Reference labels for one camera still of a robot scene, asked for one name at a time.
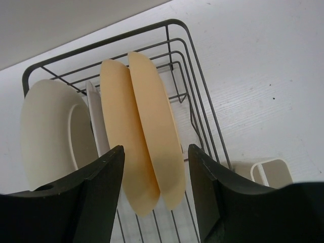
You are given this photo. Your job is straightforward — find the cream white plate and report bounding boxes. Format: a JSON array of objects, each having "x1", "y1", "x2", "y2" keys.
[{"x1": 20, "y1": 79, "x2": 98, "y2": 191}]

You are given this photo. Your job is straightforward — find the beige cutlery holder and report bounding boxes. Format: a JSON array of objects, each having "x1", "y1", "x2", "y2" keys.
[{"x1": 230, "y1": 156, "x2": 294, "y2": 189}]

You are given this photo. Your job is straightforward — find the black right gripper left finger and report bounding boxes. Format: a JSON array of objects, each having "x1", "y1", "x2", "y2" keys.
[{"x1": 1, "y1": 145, "x2": 125, "y2": 242}]

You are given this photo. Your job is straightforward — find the grey wire dish rack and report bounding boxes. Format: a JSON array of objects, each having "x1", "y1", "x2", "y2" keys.
[{"x1": 22, "y1": 19, "x2": 229, "y2": 242}]

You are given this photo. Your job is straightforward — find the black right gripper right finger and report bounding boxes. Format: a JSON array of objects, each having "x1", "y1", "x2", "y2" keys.
[{"x1": 188, "y1": 144, "x2": 323, "y2": 242}]

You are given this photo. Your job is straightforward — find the white patterned plate in rack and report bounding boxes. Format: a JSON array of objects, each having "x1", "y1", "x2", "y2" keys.
[{"x1": 86, "y1": 81, "x2": 110, "y2": 157}]

